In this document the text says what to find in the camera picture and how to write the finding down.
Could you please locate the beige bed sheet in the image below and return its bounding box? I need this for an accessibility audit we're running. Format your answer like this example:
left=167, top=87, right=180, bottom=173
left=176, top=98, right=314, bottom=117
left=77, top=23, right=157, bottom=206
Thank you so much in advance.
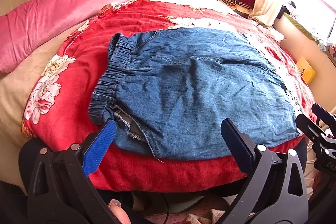
left=1, top=22, right=84, bottom=189

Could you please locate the red floral blanket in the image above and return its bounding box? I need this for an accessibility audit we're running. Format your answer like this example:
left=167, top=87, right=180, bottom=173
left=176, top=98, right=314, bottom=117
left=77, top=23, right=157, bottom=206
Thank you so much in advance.
left=22, top=0, right=315, bottom=192

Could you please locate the left hand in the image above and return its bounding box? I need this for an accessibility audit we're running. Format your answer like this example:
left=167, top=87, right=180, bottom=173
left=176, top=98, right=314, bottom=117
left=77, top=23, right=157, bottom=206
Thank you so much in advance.
left=108, top=199, right=131, bottom=224

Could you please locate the yellow box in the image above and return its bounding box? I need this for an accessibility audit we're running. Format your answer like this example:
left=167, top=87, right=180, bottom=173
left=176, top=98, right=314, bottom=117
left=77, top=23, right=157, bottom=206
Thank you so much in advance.
left=296, top=56, right=316, bottom=85

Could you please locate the blue denim pants lace hem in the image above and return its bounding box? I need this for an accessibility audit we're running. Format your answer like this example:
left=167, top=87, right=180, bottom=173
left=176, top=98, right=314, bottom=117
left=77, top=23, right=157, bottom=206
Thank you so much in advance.
left=88, top=28, right=300, bottom=160

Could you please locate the pink rolled quilt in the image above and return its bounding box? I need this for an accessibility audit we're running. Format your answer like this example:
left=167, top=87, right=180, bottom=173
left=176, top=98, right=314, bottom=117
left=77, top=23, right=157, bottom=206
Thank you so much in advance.
left=1, top=0, right=129, bottom=73

